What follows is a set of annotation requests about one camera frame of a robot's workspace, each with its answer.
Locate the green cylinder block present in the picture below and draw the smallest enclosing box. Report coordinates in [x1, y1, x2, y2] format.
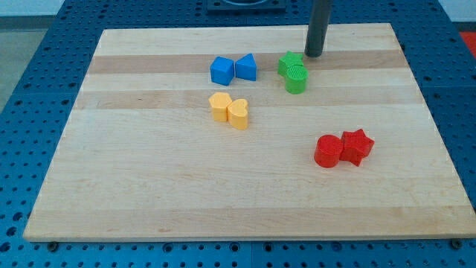
[285, 66, 309, 95]

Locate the blue triangular prism block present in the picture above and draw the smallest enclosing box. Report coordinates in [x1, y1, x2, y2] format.
[235, 54, 257, 81]

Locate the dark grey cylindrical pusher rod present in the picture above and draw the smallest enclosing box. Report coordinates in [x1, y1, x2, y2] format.
[304, 0, 332, 58]

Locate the yellow heart block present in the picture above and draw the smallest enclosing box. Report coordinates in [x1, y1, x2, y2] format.
[228, 99, 248, 130]

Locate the yellow hexagon block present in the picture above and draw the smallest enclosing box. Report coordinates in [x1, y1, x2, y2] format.
[208, 92, 232, 122]

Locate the green star block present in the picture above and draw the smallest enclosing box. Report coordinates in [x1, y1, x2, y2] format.
[277, 51, 303, 77]

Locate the blue cube block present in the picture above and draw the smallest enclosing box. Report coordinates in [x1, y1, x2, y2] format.
[210, 57, 235, 86]

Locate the light wooden board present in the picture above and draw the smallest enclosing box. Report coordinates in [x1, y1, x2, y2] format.
[23, 23, 475, 242]

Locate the red cylinder block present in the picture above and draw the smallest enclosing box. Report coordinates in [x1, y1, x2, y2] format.
[314, 135, 343, 168]

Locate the red star block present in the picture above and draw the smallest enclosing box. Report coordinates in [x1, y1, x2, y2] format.
[339, 129, 375, 166]

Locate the dark robot base mount plate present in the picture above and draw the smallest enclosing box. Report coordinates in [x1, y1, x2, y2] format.
[205, 0, 287, 13]

